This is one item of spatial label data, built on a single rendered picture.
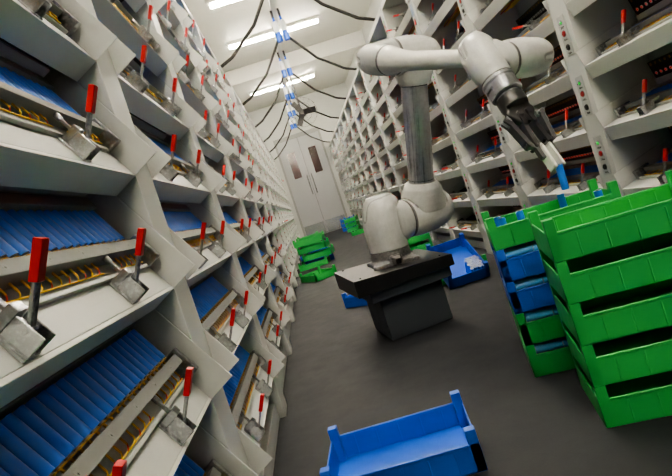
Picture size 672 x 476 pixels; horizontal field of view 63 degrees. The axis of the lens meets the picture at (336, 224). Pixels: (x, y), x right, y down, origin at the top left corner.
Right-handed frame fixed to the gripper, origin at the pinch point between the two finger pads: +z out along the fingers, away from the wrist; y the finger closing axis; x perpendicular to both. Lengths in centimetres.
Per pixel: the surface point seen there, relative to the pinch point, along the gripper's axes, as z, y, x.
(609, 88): -18.5, -40.8, -9.1
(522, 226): 13.6, 16.8, -1.9
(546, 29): -48, -40, -13
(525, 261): 20.6, 18.2, -6.2
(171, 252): 4, 93, 23
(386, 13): -200, -89, -150
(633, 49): -15.6, -30.5, 12.4
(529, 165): -31, -58, -78
